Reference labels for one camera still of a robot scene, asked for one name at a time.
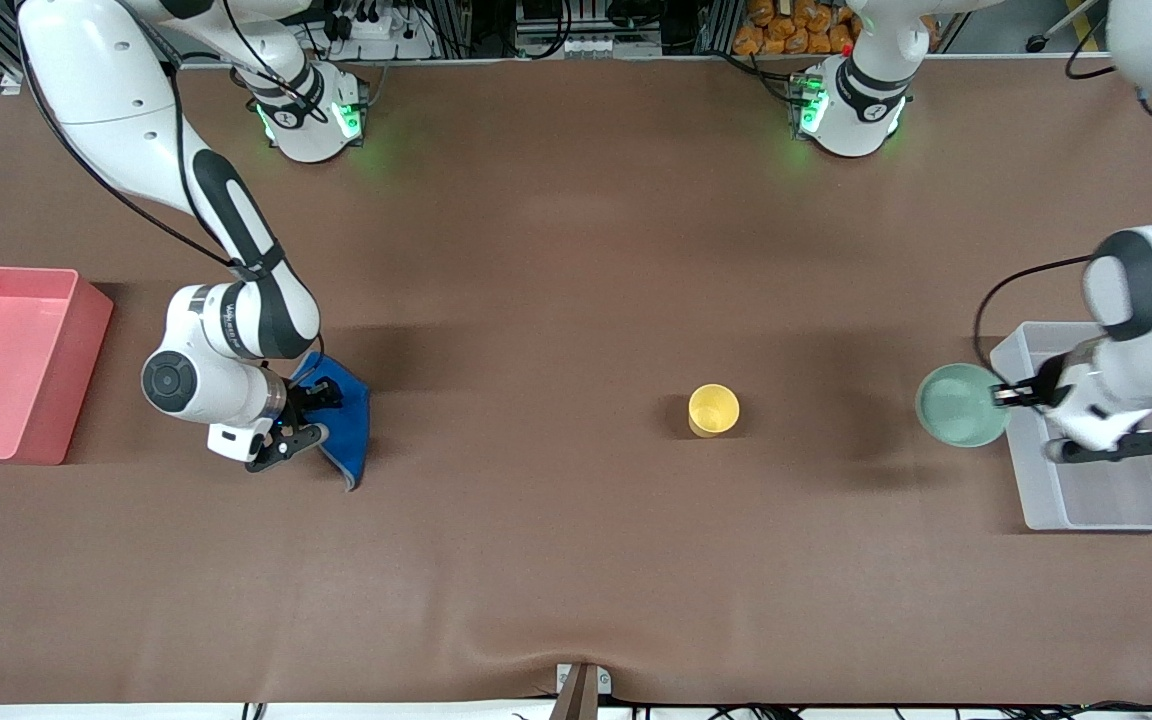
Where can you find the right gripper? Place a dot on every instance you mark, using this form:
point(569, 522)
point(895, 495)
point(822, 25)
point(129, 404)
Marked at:
point(302, 399)

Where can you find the white table clamp bracket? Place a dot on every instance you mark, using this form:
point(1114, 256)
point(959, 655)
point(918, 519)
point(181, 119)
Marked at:
point(604, 682)

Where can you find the white power strip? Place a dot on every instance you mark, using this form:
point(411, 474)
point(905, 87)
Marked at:
point(376, 35)

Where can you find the orange packaged goods pile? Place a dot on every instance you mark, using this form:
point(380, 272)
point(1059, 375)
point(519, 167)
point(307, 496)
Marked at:
point(786, 30)

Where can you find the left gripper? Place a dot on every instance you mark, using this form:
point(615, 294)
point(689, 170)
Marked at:
point(1044, 385)

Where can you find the yellow cup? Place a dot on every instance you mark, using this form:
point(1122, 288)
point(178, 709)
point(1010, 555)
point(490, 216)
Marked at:
point(713, 410)

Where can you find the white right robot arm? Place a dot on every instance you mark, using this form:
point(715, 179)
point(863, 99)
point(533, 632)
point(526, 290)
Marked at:
point(96, 90)

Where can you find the pink plastic bin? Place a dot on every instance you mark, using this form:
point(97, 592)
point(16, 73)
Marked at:
point(26, 400)

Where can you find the clear plastic bin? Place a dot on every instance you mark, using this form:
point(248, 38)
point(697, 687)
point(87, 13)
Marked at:
point(1116, 500)

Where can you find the aluminium frame post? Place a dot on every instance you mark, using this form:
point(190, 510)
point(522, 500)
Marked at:
point(718, 25)
point(456, 25)

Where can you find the blue cloth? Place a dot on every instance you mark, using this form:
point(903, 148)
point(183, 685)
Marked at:
point(351, 440)

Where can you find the light green bowl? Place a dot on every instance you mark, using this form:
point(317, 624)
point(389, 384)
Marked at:
point(956, 405)

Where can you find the grey electrical terminal unit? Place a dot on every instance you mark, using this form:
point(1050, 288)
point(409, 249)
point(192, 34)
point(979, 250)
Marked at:
point(566, 45)

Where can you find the black caster wheel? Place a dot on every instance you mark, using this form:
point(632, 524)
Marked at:
point(1038, 43)

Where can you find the brown camera stand post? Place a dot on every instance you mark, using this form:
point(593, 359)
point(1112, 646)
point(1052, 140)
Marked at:
point(576, 700)

